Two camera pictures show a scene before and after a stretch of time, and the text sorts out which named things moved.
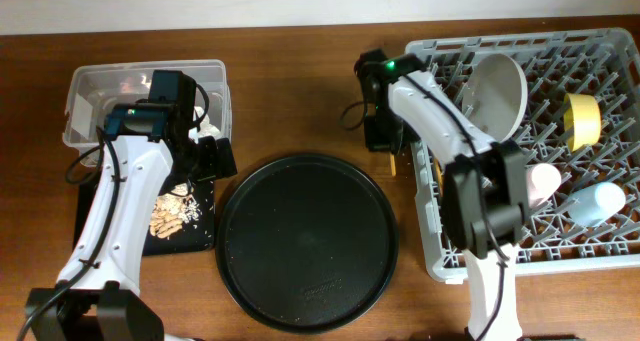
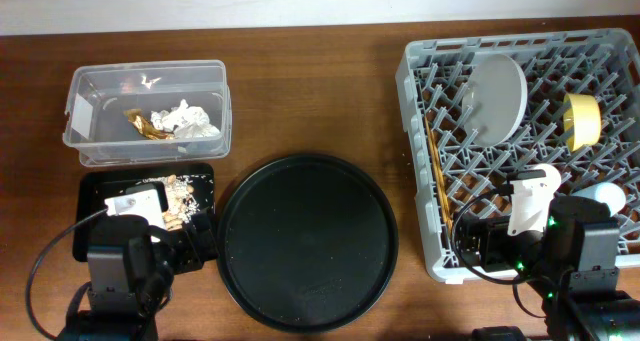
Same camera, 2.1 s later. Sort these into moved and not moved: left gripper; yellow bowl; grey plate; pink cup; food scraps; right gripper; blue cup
Moved: right gripper; left gripper
Not moved: yellow bowl; food scraps; blue cup; grey plate; pink cup
